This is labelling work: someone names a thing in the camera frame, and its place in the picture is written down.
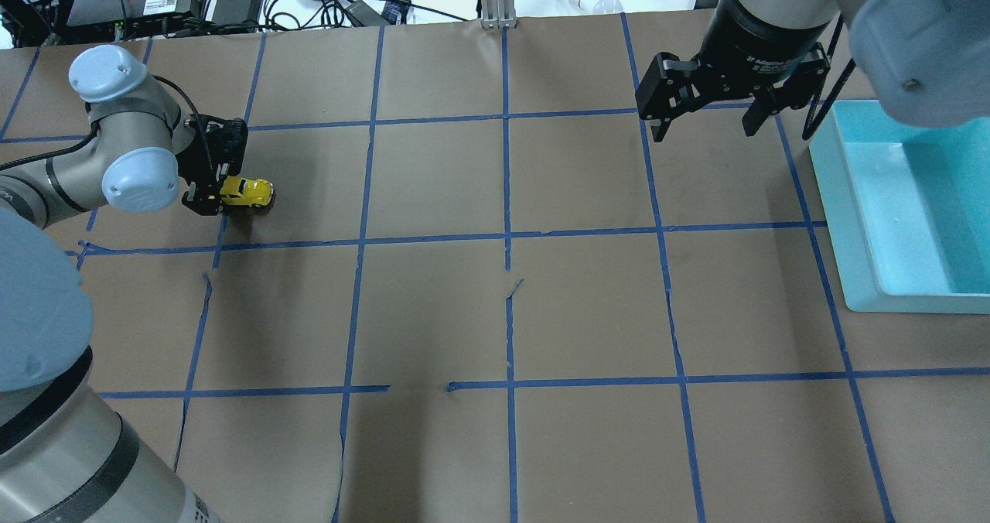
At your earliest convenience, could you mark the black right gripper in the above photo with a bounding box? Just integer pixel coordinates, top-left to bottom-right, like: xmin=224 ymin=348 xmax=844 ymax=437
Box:
xmin=634 ymin=0 xmax=831 ymax=142

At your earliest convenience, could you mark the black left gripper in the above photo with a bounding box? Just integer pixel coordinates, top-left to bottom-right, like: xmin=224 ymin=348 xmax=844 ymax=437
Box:
xmin=179 ymin=115 xmax=250 ymax=217

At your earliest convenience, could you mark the yellow toy beetle car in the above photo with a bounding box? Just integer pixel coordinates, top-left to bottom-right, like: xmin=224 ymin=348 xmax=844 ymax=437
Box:
xmin=220 ymin=176 xmax=275 ymax=208

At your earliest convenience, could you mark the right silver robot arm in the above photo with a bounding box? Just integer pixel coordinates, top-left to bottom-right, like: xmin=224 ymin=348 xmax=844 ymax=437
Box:
xmin=634 ymin=0 xmax=989 ymax=142

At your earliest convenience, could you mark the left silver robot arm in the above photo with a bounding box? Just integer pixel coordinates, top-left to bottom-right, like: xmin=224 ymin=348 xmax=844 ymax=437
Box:
xmin=1 ymin=44 xmax=248 ymax=522

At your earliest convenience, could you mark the black computer box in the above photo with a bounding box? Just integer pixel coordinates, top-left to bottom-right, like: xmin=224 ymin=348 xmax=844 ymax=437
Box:
xmin=65 ymin=0 xmax=204 ymax=41

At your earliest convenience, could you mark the turquoise plastic storage bin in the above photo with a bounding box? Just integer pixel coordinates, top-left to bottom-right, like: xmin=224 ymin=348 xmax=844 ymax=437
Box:
xmin=809 ymin=100 xmax=989 ymax=315

